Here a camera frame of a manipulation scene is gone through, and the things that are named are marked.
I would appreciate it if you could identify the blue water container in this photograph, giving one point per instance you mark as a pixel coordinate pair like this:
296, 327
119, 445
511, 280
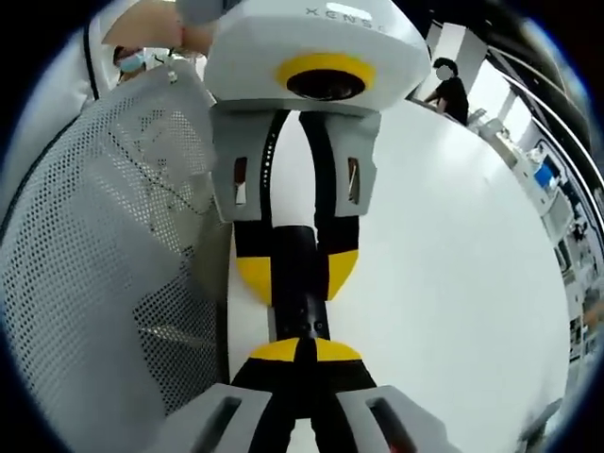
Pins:
547, 173

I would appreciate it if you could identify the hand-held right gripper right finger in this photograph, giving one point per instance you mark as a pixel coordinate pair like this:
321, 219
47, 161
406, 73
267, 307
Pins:
377, 424

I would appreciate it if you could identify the white perforated mesh basket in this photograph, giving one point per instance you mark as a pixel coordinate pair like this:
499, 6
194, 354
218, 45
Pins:
94, 236

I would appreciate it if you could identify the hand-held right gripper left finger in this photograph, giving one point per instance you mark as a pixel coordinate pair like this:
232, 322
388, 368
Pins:
226, 424

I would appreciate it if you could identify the black remote control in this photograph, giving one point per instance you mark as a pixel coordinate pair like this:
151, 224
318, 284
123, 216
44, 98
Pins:
295, 264

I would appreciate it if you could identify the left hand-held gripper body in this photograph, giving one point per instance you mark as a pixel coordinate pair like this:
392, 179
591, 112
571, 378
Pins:
264, 38

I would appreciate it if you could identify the person's left hand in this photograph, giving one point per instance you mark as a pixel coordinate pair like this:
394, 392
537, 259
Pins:
156, 30

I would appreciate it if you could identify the row of white desks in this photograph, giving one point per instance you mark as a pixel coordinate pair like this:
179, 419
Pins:
552, 207

